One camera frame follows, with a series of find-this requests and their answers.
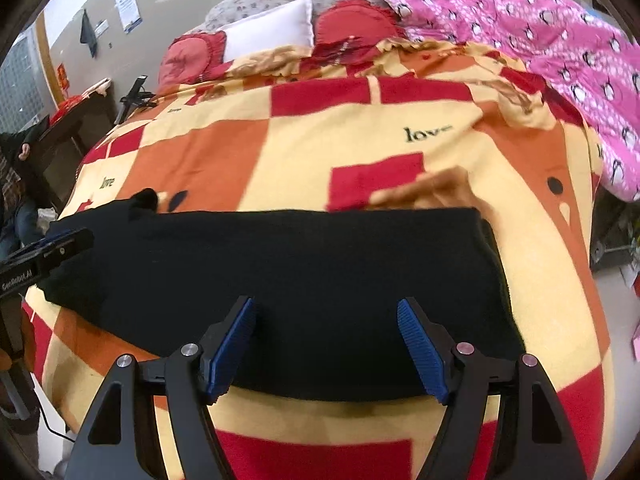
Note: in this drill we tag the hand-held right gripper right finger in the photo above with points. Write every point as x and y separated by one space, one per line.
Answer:
424 347

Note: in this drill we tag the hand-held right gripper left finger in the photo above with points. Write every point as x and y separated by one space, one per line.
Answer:
234 347

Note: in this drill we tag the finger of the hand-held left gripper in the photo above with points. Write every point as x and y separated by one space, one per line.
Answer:
62 246

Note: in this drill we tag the black pants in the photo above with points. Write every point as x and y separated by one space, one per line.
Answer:
310 290

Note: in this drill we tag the dark wooden side table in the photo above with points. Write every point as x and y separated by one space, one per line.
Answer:
75 130

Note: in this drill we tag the red cloth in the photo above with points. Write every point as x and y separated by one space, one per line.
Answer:
67 106

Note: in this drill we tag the black phone stand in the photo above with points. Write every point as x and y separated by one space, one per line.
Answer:
132 100

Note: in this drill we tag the beige cloth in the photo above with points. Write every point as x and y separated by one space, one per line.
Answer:
97 87

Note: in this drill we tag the glass block window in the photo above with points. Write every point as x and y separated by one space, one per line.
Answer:
22 85

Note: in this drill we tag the dark hanging cloth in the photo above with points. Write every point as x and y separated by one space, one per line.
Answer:
89 35

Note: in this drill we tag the red heart-shaped pillow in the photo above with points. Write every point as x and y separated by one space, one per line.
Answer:
190 57
355 25

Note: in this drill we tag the orange red printed blanket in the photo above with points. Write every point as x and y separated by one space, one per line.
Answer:
310 125

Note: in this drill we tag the white pillow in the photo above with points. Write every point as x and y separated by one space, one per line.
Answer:
270 30

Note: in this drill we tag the pink penguin print quilt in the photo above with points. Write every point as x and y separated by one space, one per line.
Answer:
560 45

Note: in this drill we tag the red wall decoration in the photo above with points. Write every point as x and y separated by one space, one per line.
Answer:
62 76

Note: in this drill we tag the eye chart wall poster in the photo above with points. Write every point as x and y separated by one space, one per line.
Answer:
126 2

